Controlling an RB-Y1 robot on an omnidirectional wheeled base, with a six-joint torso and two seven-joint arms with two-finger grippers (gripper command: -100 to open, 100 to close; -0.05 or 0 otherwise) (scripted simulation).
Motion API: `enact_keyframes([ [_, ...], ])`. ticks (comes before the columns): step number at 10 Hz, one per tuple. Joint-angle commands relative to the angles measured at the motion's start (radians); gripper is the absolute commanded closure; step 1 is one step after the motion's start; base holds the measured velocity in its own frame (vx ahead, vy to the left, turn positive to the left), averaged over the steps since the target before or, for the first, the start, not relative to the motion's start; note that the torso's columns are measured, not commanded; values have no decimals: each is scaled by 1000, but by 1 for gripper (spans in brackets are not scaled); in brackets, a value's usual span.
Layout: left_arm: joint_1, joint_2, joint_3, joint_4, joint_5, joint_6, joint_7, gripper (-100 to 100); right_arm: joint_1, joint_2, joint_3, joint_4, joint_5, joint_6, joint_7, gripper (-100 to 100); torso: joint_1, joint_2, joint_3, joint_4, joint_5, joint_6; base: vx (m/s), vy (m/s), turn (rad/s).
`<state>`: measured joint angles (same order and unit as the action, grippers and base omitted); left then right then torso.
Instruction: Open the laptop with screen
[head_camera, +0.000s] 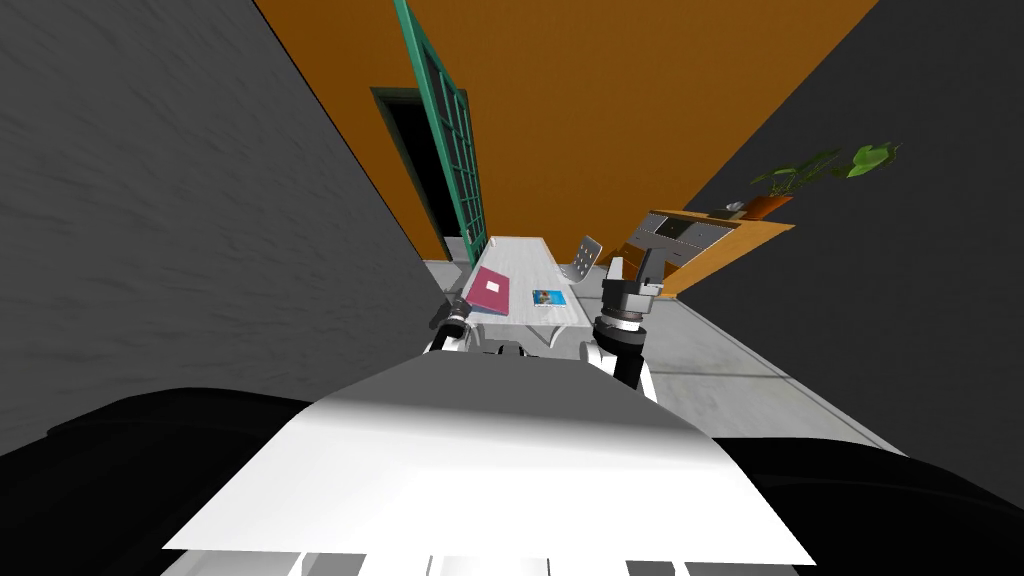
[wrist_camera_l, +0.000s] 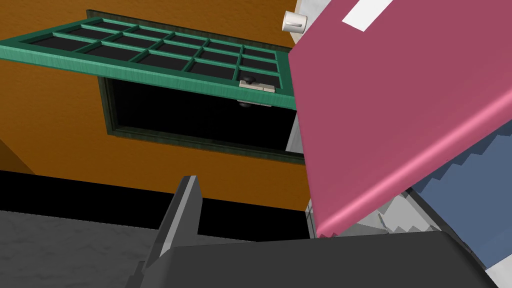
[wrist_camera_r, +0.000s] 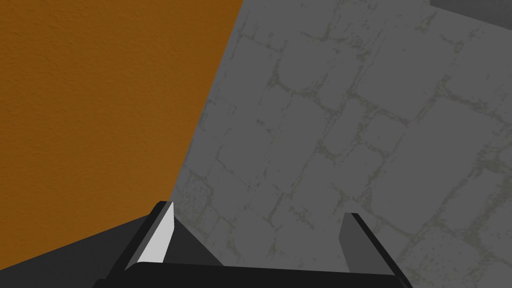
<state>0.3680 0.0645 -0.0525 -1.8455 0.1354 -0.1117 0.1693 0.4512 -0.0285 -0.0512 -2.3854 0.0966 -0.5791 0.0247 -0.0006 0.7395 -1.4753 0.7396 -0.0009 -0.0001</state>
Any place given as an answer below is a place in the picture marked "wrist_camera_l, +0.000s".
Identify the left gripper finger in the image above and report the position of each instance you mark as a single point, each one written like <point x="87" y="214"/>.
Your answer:
<point x="182" y="216"/>

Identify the black knob with pale plate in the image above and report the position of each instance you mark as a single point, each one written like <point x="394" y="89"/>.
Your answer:
<point x="256" y="86"/>

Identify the green glazed door leaf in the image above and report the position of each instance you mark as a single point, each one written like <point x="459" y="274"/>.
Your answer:
<point x="120" y="70"/>

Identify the white mug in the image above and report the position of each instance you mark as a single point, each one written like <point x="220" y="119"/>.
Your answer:
<point x="294" y="22"/>

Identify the white flat rectangle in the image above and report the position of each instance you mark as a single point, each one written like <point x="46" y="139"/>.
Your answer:
<point x="366" y="14"/>

